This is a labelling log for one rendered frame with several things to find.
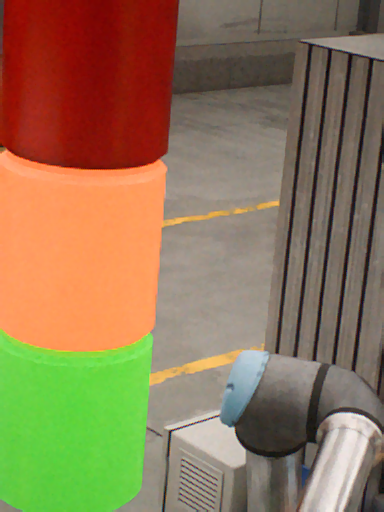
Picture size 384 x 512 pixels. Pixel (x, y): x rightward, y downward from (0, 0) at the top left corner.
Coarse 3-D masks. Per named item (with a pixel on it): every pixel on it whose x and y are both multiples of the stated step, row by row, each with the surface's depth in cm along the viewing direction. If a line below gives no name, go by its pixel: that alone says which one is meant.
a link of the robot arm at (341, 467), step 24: (336, 384) 187; (360, 384) 188; (336, 408) 184; (360, 408) 183; (336, 432) 181; (360, 432) 181; (336, 456) 175; (360, 456) 177; (312, 480) 172; (336, 480) 171; (360, 480) 174; (312, 504) 167; (336, 504) 167
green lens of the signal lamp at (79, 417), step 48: (0, 336) 41; (144, 336) 41; (0, 384) 40; (48, 384) 39; (96, 384) 39; (144, 384) 41; (0, 432) 41; (48, 432) 40; (96, 432) 40; (144, 432) 42; (0, 480) 41; (48, 480) 40; (96, 480) 40
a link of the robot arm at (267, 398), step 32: (256, 352) 194; (256, 384) 189; (288, 384) 189; (320, 384) 188; (224, 416) 192; (256, 416) 190; (288, 416) 188; (256, 448) 195; (288, 448) 194; (256, 480) 203; (288, 480) 202
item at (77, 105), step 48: (48, 0) 36; (96, 0) 36; (144, 0) 36; (48, 48) 36; (96, 48) 36; (144, 48) 37; (0, 96) 39; (48, 96) 37; (96, 96) 37; (144, 96) 37; (48, 144) 37; (96, 144) 37; (144, 144) 38
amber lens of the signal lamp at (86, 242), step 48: (0, 192) 39; (48, 192) 38; (96, 192) 37; (144, 192) 38; (0, 240) 39; (48, 240) 38; (96, 240) 38; (144, 240) 39; (0, 288) 40; (48, 288) 38; (96, 288) 38; (144, 288) 40; (48, 336) 39; (96, 336) 39
